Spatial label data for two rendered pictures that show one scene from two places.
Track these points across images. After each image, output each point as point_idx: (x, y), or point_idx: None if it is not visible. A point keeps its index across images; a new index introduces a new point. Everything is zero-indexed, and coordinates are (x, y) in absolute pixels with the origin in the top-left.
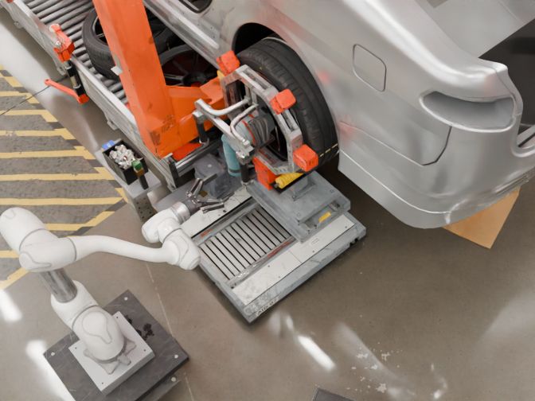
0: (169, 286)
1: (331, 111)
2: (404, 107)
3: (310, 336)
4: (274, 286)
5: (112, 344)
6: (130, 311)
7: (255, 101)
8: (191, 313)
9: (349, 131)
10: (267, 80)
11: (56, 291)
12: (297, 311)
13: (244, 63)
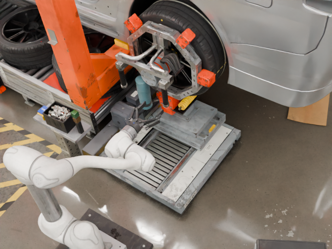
0: (111, 203)
1: (222, 38)
2: (289, 13)
3: (227, 212)
4: (191, 183)
5: (99, 244)
6: (96, 223)
7: (162, 44)
8: (135, 218)
9: (239, 48)
10: None
11: (50, 212)
12: (212, 197)
13: (145, 21)
